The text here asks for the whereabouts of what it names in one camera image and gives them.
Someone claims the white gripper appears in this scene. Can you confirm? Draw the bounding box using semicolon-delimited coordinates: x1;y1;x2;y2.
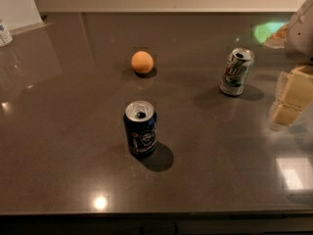
269;0;313;127

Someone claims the white green 7up can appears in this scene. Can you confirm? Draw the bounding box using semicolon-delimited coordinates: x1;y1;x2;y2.
219;48;254;96

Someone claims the dark blue pepsi can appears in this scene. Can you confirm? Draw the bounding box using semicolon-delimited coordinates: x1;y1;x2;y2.
123;101;157;158

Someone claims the orange fruit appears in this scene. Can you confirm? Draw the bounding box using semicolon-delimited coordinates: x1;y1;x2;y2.
131;51;154;74

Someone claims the white container at left edge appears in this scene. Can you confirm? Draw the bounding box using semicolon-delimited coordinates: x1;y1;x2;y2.
0;19;13;47

